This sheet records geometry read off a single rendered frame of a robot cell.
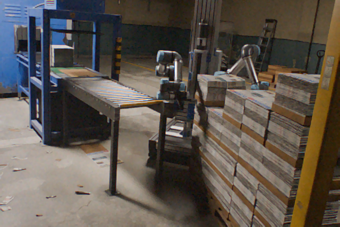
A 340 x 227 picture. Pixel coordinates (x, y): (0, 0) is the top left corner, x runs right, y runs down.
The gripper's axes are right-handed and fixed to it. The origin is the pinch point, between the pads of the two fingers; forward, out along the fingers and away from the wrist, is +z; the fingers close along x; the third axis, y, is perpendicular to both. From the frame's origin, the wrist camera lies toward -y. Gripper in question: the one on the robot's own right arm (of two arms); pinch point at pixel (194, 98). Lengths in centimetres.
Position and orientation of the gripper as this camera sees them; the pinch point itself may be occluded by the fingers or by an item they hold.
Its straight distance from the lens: 298.4
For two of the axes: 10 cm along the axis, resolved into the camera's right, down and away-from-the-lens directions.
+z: 9.5, 0.1, 3.0
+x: -2.9, -2.6, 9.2
